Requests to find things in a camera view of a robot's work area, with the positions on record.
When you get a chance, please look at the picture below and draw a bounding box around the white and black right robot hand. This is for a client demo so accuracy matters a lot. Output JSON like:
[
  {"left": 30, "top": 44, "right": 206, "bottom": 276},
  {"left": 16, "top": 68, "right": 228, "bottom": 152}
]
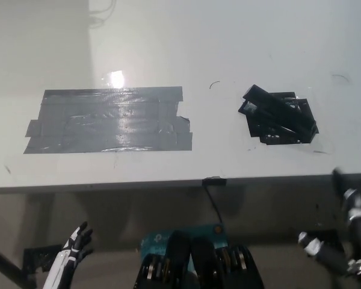
[{"left": 297, "top": 167, "right": 361, "bottom": 289}]

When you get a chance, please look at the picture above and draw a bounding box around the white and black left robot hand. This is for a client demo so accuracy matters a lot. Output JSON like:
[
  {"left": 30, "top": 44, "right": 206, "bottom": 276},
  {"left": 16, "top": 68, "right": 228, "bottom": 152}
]
[{"left": 43, "top": 221, "right": 94, "bottom": 289}]

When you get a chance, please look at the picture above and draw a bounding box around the black ribbed robot torso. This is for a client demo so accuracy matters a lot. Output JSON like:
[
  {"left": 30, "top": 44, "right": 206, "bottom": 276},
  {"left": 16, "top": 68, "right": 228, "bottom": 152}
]
[{"left": 133, "top": 230, "right": 265, "bottom": 289}]

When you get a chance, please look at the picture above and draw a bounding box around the black slanted metal bar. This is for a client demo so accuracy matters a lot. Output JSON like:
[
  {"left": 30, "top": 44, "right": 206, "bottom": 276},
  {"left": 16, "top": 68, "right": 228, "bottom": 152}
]
[{"left": 0, "top": 240, "right": 37, "bottom": 289}]

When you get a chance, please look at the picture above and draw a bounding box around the teal router box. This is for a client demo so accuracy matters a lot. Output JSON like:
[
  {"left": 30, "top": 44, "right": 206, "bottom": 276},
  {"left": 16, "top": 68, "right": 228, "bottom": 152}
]
[{"left": 140, "top": 222, "right": 229, "bottom": 273}]

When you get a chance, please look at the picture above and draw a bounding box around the black square tray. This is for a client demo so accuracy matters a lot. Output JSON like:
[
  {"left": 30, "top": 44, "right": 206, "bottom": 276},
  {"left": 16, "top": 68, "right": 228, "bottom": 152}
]
[{"left": 243, "top": 92, "right": 319, "bottom": 146}]

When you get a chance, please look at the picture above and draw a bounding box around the large grey duct tape patch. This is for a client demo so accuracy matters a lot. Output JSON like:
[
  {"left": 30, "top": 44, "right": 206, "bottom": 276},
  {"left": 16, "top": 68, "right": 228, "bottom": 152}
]
[{"left": 23, "top": 86, "right": 194, "bottom": 155}]

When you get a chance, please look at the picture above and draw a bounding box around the thin black cable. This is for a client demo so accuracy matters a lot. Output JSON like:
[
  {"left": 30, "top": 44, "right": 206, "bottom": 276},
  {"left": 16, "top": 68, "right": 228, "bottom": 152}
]
[{"left": 204, "top": 184, "right": 224, "bottom": 225}]

